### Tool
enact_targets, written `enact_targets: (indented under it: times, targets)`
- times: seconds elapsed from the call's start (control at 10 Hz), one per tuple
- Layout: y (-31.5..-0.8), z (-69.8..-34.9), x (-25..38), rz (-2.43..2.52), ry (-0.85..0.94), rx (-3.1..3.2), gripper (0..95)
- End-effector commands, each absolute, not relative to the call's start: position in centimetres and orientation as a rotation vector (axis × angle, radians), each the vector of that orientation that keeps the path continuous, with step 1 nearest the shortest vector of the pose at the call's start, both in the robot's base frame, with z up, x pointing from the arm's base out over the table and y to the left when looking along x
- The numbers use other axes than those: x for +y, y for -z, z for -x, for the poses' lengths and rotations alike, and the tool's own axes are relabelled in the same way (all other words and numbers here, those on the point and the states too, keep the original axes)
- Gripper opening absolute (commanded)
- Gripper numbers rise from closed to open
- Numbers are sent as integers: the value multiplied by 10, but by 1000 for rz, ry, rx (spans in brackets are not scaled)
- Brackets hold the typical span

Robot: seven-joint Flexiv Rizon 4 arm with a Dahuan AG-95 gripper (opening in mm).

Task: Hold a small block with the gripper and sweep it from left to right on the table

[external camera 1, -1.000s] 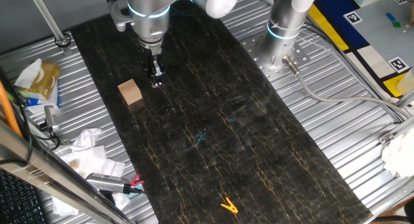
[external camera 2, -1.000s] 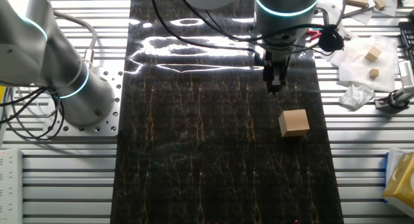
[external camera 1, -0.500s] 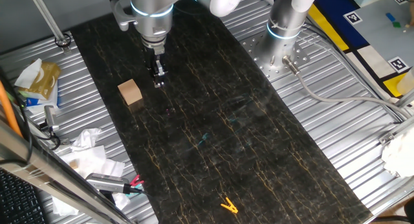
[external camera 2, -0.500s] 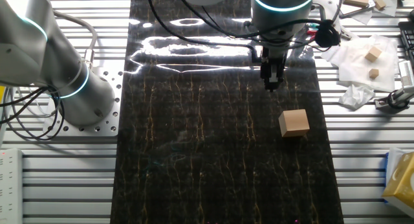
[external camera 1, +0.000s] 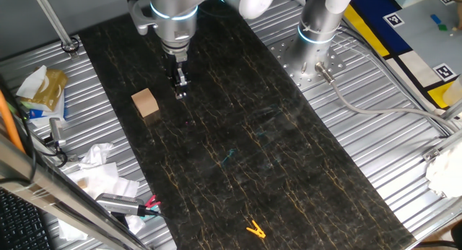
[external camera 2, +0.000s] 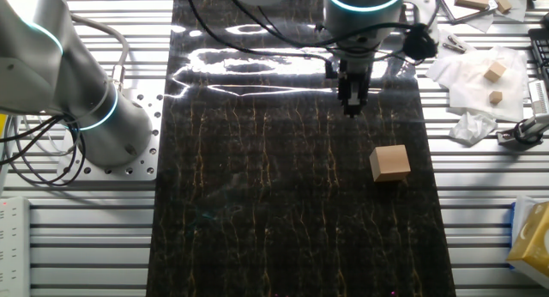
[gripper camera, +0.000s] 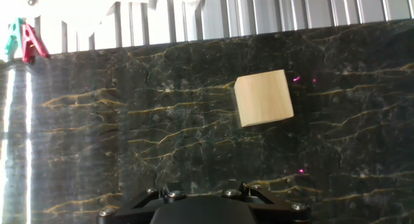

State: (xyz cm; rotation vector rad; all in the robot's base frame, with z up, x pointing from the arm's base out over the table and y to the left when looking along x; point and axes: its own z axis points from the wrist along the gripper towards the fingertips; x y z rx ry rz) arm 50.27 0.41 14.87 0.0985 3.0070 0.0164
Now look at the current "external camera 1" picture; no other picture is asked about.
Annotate grey board with tags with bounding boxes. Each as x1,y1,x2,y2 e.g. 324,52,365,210
383,0,462,81

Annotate red plastic clip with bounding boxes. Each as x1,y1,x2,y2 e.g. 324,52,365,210
144,194,162,210

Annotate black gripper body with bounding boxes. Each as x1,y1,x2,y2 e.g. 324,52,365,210
167,55,188,79

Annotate aluminium frame beam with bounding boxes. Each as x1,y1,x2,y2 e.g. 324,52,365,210
0,132,151,250

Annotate orange clothespin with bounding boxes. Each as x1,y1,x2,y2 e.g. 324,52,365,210
245,220,267,239

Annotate thin metal pole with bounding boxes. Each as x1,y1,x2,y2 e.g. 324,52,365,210
30,0,81,60

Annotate thick grey base cable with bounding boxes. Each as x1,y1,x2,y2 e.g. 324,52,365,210
314,61,461,134

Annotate blue white packet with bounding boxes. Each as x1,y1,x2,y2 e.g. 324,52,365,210
20,92,68,127

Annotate yellow tissue box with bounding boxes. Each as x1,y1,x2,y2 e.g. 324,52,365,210
30,68,69,112

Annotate black marble pattern mat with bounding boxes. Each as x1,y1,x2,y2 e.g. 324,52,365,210
77,0,417,250

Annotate silver ribbed device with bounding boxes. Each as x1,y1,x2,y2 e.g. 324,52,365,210
95,191,146,217

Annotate large wooden cube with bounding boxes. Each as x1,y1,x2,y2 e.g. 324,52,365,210
131,87,160,118

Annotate grey metal stand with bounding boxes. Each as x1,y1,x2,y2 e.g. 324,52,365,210
48,116,68,149

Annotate colourful block pattern mat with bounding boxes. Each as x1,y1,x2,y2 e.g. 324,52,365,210
342,0,462,111

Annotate black keyboard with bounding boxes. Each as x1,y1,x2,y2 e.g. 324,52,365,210
0,187,53,250

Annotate white cloth bundle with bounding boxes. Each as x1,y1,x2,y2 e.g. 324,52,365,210
424,139,462,199

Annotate aluminium frame profile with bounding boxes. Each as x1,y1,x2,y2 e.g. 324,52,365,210
421,98,462,163

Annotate orange tube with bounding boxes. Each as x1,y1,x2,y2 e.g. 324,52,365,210
0,90,25,154

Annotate crumpled white tissue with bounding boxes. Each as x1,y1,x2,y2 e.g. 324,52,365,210
78,142,115,171

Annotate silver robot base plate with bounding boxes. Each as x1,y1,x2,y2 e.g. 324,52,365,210
269,35,347,91

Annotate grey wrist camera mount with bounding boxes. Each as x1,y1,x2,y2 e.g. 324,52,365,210
126,0,160,36

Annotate white tissue sheet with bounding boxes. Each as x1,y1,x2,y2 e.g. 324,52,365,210
16,64,48,100

